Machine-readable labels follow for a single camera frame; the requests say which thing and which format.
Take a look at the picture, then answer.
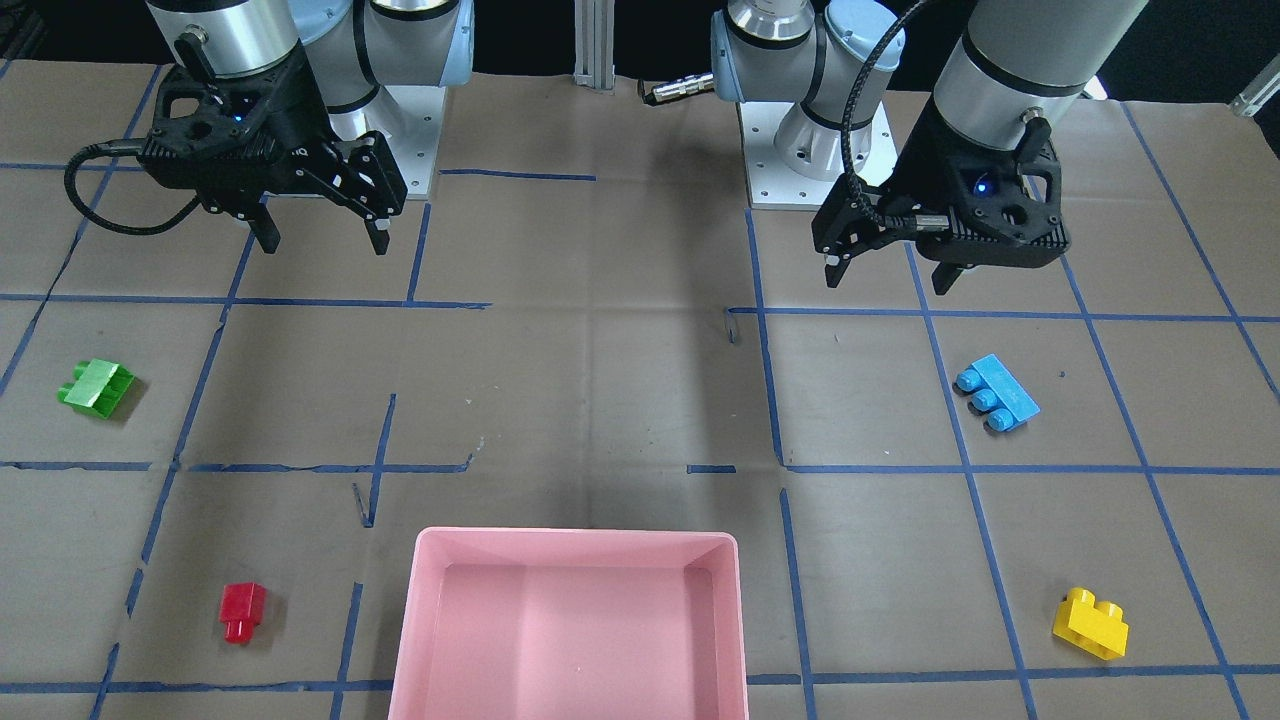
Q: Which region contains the yellow toy block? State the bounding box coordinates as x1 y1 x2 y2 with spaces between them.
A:
1051 587 1130 661

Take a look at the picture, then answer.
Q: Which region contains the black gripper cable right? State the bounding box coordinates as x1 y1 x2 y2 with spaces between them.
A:
63 142 204 240

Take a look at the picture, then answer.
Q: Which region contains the metal cable connector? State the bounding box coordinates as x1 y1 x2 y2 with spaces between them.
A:
636 72 716 108

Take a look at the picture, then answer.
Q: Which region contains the green toy block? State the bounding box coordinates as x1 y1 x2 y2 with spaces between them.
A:
58 357 136 420

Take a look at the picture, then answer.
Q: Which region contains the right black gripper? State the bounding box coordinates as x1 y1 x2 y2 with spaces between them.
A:
138 44 407 256

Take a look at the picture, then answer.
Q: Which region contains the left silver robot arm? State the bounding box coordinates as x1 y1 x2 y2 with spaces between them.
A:
710 1 1146 295

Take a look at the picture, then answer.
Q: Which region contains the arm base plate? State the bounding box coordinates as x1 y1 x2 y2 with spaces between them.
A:
737 102 899 211
329 85 448 201

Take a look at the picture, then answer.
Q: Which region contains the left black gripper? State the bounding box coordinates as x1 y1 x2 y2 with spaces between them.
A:
812 100 1071 296

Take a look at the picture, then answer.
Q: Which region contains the pink plastic box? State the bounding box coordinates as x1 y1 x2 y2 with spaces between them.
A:
389 527 750 719

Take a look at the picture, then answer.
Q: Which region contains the aluminium frame post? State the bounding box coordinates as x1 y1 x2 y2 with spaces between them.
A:
572 0 616 94

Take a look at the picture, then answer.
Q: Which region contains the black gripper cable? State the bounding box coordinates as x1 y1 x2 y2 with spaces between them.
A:
840 0 933 229
63 142 204 240

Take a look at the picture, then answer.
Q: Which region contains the red toy block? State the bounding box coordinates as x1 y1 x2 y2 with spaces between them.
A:
218 582 268 644

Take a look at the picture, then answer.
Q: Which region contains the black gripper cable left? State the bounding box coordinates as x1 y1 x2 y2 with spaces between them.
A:
840 0 933 229

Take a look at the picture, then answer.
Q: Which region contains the blue toy block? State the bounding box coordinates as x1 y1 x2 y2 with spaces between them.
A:
954 354 1041 433

